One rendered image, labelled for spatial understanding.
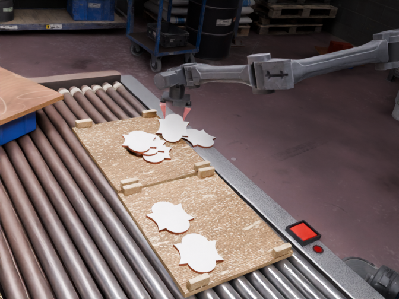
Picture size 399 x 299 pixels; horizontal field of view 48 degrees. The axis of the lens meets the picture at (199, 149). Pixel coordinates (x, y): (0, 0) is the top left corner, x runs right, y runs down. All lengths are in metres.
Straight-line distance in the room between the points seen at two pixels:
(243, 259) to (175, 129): 0.64
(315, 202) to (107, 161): 1.96
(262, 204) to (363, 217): 1.82
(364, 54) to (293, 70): 0.22
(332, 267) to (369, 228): 1.83
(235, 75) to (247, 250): 0.50
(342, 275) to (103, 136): 0.92
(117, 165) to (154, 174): 0.12
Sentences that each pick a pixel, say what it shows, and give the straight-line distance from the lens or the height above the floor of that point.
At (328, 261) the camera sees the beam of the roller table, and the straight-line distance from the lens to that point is 1.33.
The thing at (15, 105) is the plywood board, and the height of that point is 1.04.
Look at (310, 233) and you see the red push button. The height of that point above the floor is 0.93.
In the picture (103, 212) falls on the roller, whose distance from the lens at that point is 1.32.
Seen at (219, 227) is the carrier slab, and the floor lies 0.94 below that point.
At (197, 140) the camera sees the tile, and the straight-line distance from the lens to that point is 1.69.
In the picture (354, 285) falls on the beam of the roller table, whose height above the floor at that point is 0.92.
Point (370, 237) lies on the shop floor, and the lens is 3.07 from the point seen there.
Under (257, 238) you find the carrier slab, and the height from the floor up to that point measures 0.94.
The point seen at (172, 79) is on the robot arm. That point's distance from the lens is 1.55.
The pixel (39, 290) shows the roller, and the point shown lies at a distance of 1.13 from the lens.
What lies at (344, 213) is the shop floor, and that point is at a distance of 3.18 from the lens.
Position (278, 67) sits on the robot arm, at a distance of 1.19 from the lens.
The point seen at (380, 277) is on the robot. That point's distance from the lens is 2.19.
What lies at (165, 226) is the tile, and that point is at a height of 0.95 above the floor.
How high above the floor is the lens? 1.77
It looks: 31 degrees down
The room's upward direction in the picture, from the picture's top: 10 degrees clockwise
